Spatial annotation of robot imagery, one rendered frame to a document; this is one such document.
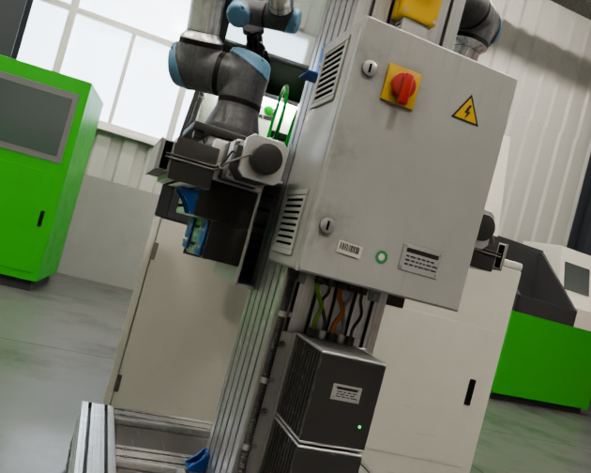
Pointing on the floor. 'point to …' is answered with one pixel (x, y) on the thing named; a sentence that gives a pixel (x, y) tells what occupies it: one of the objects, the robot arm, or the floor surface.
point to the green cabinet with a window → (30, 166)
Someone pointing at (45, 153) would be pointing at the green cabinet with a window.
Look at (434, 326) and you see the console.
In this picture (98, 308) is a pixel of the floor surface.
